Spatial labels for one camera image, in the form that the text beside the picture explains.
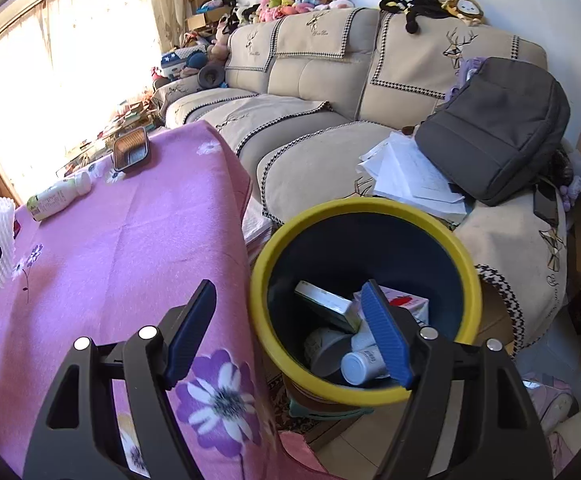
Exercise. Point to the white paper cup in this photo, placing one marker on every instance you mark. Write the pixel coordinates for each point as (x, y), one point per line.
(325, 352)

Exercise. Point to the grey backpack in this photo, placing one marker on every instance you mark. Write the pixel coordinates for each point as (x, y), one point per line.
(495, 125)

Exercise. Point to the white bottle green label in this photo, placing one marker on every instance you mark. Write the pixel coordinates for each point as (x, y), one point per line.
(58, 195)

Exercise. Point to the beige sofa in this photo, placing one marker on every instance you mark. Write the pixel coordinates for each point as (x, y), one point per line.
(310, 70)

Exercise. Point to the white fluffy cushion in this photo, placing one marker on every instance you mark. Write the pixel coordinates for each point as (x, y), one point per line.
(580, 430)

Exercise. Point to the pink white carton box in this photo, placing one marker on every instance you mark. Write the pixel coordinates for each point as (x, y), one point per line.
(410, 305)

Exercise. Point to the white folded cloth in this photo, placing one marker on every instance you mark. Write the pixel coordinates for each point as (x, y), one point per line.
(258, 225)

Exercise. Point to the stack of white papers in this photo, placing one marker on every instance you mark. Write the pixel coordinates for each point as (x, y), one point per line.
(410, 170)

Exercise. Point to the green box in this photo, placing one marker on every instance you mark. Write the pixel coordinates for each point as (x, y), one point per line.
(325, 302)

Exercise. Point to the sheer curtain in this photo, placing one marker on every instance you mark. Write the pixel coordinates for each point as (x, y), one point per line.
(95, 60)

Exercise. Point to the pink floral tablecloth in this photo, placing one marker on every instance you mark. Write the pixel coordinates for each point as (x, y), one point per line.
(120, 240)

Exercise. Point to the brown food tray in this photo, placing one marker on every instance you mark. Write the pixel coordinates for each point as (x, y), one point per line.
(131, 147)

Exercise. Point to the pile of books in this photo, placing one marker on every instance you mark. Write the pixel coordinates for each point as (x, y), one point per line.
(130, 115)

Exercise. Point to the small white bottle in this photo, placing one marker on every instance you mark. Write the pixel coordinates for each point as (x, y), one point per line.
(363, 365)

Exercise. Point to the black plush toy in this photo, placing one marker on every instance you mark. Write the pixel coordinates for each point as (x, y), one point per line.
(420, 5)

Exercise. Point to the purple cloth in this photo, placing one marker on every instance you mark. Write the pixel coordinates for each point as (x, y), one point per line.
(470, 70)

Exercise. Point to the grey neck pillow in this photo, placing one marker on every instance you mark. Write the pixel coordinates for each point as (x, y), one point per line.
(210, 75)

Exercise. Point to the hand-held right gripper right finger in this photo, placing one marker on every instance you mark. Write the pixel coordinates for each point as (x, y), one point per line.
(385, 335)

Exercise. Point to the pile of plush toys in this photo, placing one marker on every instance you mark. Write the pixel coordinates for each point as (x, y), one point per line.
(290, 2)

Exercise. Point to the pink school backpack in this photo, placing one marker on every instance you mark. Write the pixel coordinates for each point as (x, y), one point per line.
(550, 400)

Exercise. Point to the purple plush toy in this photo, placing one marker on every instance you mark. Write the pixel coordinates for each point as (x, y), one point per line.
(570, 190)

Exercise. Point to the yellow rimmed blue trash bin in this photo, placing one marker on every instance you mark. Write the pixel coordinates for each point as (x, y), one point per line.
(350, 245)

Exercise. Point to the black phone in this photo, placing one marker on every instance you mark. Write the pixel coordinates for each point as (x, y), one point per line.
(545, 202)

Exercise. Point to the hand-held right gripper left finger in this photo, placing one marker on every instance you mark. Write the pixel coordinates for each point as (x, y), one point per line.
(193, 330)

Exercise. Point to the yellow lion plush toy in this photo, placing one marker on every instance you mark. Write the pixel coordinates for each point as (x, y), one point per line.
(463, 7)

